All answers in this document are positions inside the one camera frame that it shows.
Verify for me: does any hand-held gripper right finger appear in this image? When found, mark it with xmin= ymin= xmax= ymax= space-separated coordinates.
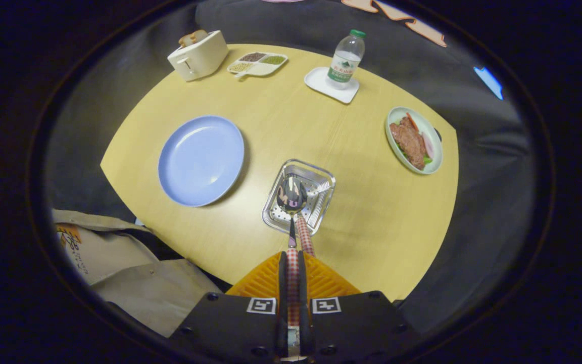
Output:
xmin=299 ymin=251 xmax=420 ymax=362

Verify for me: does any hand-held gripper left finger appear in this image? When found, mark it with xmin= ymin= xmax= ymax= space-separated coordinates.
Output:
xmin=170 ymin=251 xmax=289 ymax=362

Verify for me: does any fork with red checked handle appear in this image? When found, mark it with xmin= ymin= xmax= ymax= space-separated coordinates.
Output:
xmin=295 ymin=212 xmax=317 ymax=257

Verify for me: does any spoon with red checked handle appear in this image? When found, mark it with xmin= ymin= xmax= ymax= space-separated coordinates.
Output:
xmin=277 ymin=174 xmax=308 ymax=328

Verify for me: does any clear cutlery holder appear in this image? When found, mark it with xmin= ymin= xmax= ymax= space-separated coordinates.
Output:
xmin=262 ymin=159 xmax=336 ymax=237

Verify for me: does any blue plate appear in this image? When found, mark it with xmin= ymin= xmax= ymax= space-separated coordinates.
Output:
xmin=158 ymin=116 xmax=245 ymax=208

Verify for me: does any cooked meat with vegetables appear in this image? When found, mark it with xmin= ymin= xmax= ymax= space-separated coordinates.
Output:
xmin=390 ymin=113 xmax=434 ymax=170

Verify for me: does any black backdrop cloth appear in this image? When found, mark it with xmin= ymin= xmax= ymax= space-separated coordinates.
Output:
xmin=43 ymin=0 xmax=529 ymax=334

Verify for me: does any pale green plate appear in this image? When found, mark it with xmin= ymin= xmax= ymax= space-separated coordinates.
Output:
xmin=385 ymin=106 xmax=444 ymax=175

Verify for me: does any white square coaster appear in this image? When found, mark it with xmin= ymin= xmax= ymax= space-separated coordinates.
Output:
xmin=304 ymin=67 xmax=360 ymax=105

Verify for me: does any white divided dish with beans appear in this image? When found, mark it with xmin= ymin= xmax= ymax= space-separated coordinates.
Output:
xmin=227 ymin=52 xmax=288 ymax=80

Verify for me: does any clear plastic water bottle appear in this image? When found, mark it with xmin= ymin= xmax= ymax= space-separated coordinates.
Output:
xmin=327 ymin=29 xmax=366 ymax=89

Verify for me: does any cream toaster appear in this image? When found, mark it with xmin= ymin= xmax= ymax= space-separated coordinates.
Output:
xmin=167 ymin=30 xmax=229 ymax=82

